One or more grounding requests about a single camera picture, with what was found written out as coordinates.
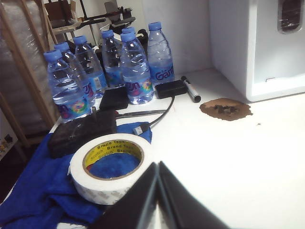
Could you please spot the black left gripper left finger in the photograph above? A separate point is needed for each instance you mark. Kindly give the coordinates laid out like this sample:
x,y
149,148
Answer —
x,y
128,210

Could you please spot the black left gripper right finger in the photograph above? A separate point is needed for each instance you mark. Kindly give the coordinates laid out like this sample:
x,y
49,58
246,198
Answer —
x,y
186,210

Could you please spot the clear water bottle blue cap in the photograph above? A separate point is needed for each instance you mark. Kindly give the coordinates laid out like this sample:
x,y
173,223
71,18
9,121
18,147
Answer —
x,y
88,62
159,55
76,64
135,71
128,30
110,62
64,90

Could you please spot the white AUX water dispenser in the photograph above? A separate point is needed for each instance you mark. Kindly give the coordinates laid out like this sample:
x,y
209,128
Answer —
x,y
233,47

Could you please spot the white double-sided tape roll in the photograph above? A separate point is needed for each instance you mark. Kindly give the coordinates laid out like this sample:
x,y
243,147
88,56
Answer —
x,y
78,171

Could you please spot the large black box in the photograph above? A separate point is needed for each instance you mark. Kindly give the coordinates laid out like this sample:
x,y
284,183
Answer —
x,y
83,133

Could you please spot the blue cloth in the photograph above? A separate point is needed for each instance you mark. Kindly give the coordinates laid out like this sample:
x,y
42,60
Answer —
x,y
35,190

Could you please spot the dark metal tweezers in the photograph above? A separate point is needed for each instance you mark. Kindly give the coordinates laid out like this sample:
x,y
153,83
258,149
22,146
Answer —
x,y
140,113

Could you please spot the flat black case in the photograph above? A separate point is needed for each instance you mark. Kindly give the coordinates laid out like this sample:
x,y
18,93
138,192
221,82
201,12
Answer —
x,y
113,98

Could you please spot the black and silver marker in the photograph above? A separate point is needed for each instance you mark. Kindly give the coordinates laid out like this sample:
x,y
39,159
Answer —
x,y
191,90

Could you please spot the dark background equipment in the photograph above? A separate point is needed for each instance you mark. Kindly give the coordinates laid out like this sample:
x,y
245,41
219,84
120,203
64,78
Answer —
x,y
119,19

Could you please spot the wooden stool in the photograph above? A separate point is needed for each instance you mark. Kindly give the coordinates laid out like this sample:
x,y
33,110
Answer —
x,y
64,27

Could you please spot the wooden frame with bubble wrap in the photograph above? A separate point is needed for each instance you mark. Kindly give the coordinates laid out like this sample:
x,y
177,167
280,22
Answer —
x,y
14,47

